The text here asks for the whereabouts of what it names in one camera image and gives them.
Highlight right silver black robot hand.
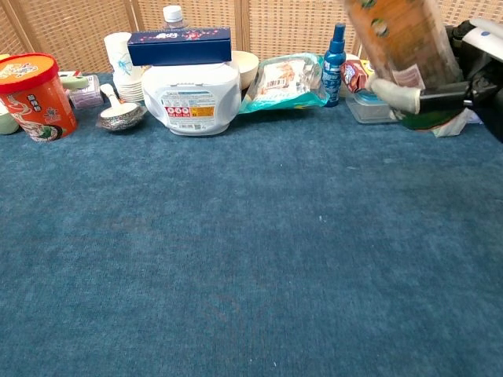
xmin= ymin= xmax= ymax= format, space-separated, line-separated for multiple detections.
xmin=365 ymin=16 xmax=503 ymax=145

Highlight green tea bottle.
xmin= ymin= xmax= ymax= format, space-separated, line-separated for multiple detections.
xmin=343 ymin=0 xmax=469 ymax=131

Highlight blue spray bottle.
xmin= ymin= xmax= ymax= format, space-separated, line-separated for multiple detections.
xmin=321 ymin=22 xmax=347 ymax=108

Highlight clear water bottle white cap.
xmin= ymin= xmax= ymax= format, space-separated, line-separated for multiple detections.
xmin=162 ymin=5 xmax=185 ymax=31

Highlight pale green tissue pack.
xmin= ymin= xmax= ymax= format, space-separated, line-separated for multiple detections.
xmin=431 ymin=108 xmax=483 ymax=139

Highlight clear container blue lid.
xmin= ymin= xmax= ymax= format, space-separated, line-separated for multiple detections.
xmin=345 ymin=89 xmax=402 ymax=125

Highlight brown chocolate cookie pack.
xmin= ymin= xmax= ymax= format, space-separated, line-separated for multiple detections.
xmin=340 ymin=59 xmax=379 ymax=95

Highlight clear teal snack bag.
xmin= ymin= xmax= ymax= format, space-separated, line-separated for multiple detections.
xmin=238 ymin=53 xmax=329 ymax=115

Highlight woven rattan folding screen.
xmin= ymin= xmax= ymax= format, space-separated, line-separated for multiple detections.
xmin=0 ymin=0 xmax=503 ymax=75

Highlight blue table cloth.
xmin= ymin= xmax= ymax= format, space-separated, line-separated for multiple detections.
xmin=0 ymin=72 xmax=503 ymax=377

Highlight white plastic tub with label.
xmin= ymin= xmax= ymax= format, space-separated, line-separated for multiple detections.
xmin=141 ymin=61 xmax=243 ymax=137

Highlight long navy blue box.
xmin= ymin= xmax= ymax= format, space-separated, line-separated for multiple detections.
xmin=127 ymin=26 xmax=233 ymax=68

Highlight small patterned bowl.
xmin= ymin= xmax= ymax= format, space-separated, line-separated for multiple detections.
xmin=95 ymin=101 xmax=149 ymax=133

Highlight stack of white paper cups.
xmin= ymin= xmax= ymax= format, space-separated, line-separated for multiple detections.
xmin=104 ymin=31 xmax=146 ymax=104

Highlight white ceramic spoon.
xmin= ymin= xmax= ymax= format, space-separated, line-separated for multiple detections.
xmin=99 ymin=83 xmax=130 ymax=118

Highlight small purple packet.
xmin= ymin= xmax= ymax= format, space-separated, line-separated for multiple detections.
xmin=69 ymin=74 xmax=105 ymax=111

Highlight orange instant noodle cup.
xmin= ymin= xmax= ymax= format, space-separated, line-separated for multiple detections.
xmin=0 ymin=53 xmax=79 ymax=144

